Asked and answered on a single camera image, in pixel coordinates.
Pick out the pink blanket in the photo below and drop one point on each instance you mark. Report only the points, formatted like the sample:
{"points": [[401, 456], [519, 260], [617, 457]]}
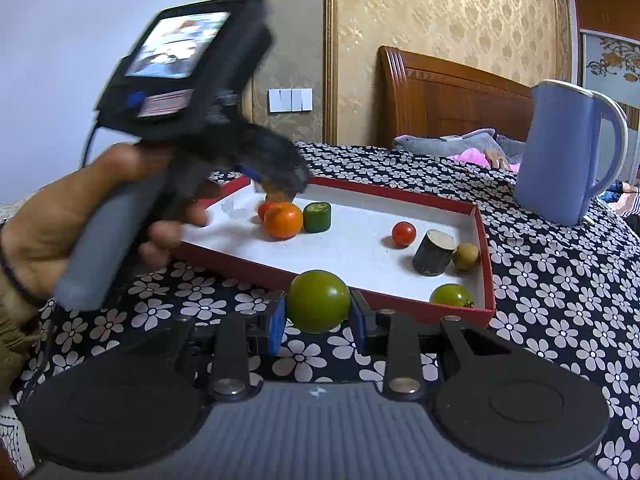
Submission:
{"points": [[470, 156]]}

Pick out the green tomato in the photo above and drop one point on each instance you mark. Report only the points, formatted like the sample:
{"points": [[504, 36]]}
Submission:
{"points": [[451, 295], [317, 300]]}

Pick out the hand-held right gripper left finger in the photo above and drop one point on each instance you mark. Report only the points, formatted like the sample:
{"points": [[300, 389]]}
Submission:
{"points": [[275, 322]]}

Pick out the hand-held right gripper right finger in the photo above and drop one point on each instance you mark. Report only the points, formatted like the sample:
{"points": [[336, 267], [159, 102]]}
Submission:
{"points": [[357, 320]]}

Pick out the blue electric kettle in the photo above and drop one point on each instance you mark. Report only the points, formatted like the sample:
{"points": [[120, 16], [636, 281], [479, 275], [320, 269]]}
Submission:
{"points": [[560, 160]]}

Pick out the blue white striped cloth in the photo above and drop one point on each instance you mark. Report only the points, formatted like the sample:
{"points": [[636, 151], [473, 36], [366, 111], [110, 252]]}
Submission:
{"points": [[620, 195]]}

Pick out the red cardboard box white inside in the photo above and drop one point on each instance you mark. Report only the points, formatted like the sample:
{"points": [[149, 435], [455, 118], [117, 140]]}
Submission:
{"points": [[350, 255]]}

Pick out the black white floral cloth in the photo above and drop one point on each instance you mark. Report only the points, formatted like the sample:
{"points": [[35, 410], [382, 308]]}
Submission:
{"points": [[550, 285]]}

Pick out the white wall switch panel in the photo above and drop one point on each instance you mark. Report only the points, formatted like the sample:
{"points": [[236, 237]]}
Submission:
{"points": [[290, 99]]}

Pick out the small brown round fruit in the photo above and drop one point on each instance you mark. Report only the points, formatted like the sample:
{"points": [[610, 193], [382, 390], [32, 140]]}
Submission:
{"points": [[466, 256]]}

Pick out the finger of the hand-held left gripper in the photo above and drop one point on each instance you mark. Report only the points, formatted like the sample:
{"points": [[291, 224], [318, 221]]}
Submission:
{"points": [[248, 171]]}

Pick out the green cucumber piece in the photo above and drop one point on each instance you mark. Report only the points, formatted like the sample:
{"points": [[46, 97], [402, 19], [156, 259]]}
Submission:
{"points": [[317, 216]]}

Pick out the brown wooden headboard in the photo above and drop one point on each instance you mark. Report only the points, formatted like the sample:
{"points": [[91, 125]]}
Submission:
{"points": [[450, 105]]}

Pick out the red cherry tomato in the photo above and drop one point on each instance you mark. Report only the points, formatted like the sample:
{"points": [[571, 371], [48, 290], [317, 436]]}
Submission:
{"points": [[403, 234]]}

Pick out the dark eggplant piece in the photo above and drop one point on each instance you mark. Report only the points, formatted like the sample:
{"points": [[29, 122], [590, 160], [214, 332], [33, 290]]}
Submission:
{"points": [[432, 259]]}

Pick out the grey folded cloth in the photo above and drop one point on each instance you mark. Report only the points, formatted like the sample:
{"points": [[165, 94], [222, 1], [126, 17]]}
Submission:
{"points": [[470, 141]]}

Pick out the orange tangerine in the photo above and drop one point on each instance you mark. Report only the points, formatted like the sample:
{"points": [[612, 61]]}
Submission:
{"points": [[284, 220]]}

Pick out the person's left forearm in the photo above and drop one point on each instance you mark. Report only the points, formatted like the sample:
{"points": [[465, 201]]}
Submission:
{"points": [[15, 340]]}

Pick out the person's left hand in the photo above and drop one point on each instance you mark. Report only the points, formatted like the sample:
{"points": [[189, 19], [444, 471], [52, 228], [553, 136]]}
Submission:
{"points": [[60, 220]]}

